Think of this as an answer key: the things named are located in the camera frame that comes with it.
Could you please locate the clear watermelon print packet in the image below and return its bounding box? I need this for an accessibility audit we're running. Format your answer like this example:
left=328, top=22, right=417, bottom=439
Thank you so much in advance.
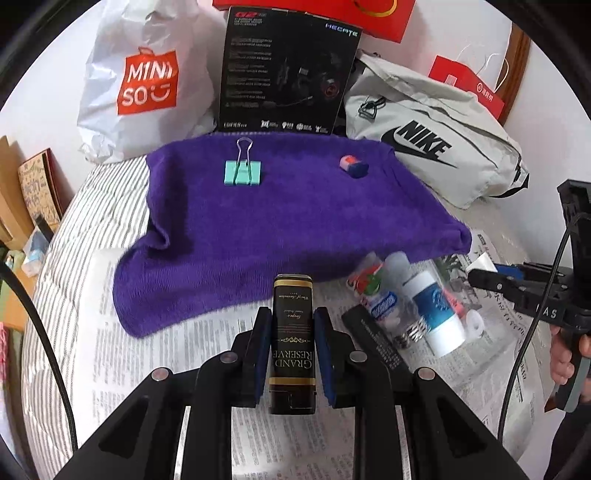
left=346, top=251, right=407, bottom=330

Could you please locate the purple towel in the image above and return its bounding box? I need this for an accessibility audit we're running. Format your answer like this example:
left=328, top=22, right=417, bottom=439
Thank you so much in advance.
left=113, top=133, right=472, bottom=339

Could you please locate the grey waist bag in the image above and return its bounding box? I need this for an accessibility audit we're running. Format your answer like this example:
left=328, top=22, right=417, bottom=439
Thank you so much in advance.
left=344, top=51, right=529, bottom=208

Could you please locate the black cable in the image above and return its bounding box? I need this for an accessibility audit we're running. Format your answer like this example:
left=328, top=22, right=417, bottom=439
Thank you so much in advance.
left=498, top=215, right=583, bottom=446
left=0, top=265, right=77, bottom=457

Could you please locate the teal binder clip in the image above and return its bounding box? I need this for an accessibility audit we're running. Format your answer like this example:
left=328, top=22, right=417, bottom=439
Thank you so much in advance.
left=223, top=137, right=263, bottom=186

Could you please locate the white plastic shopping bag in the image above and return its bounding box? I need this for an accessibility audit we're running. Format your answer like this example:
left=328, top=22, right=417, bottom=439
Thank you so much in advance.
left=76, top=0, right=218, bottom=164

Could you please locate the person's right hand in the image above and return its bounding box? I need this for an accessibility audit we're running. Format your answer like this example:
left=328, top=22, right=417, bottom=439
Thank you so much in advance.
left=549, top=323, right=577, bottom=385

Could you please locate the small blue and white box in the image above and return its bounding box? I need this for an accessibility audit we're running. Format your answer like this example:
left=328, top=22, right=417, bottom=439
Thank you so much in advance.
left=22, top=230, right=52, bottom=278

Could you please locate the beige cylinder with hole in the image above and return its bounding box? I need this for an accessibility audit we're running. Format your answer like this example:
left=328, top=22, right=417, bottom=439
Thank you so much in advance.
left=465, top=308, right=485, bottom=341

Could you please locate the black headset box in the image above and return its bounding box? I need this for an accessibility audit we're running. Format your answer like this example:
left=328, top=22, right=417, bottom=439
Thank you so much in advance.
left=217, top=7, right=363, bottom=136

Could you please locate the slim black box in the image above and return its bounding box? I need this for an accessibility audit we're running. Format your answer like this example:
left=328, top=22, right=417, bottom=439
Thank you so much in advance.
left=342, top=305, right=411, bottom=374

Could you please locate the brown cardboard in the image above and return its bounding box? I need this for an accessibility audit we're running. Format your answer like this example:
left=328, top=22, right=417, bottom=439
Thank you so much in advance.
left=0, top=136, right=35, bottom=241

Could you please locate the small red paper bag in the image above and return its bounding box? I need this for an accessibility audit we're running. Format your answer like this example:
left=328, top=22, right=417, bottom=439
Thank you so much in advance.
left=428, top=55, right=506, bottom=123

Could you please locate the brown patterned book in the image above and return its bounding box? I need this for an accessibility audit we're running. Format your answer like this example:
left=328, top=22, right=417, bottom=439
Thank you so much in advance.
left=18, top=150, right=63, bottom=227

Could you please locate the pink and blue balm jar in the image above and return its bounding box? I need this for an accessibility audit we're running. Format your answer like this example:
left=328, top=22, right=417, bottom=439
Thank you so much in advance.
left=339, top=155, right=370, bottom=178

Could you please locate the black and gold box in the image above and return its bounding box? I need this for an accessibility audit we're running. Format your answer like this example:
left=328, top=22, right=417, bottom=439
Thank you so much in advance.
left=269, top=274, right=317, bottom=415

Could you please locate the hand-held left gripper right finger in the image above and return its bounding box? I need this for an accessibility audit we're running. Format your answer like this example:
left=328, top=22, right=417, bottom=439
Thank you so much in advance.
left=314, top=308, right=532, bottom=480

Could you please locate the large red paper bag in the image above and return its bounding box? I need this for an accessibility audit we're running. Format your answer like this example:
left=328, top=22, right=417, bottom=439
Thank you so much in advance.
left=212, top=0, right=416, bottom=44

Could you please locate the person's right forearm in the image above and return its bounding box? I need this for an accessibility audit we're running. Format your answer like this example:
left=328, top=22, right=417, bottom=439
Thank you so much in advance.
left=547, top=406, right=591, bottom=480

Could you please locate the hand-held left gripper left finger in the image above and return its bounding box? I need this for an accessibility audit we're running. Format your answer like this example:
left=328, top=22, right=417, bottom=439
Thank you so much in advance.
left=55, top=307, right=273, bottom=480

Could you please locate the newspaper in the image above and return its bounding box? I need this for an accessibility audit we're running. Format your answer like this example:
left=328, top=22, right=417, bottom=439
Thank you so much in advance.
left=88, top=228, right=573, bottom=480

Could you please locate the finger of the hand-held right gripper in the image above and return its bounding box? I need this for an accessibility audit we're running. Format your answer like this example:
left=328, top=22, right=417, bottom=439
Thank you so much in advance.
left=468, top=269, right=525, bottom=305
left=494, top=262, right=527, bottom=280

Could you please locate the wooden headboard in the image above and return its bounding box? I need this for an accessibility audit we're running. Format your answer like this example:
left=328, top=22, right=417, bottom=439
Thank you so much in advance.
left=501, top=23, right=532, bottom=123

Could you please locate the blue and white balm tube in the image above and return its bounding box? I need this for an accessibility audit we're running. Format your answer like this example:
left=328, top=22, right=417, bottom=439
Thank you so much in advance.
left=403, top=270, right=466, bottom=357

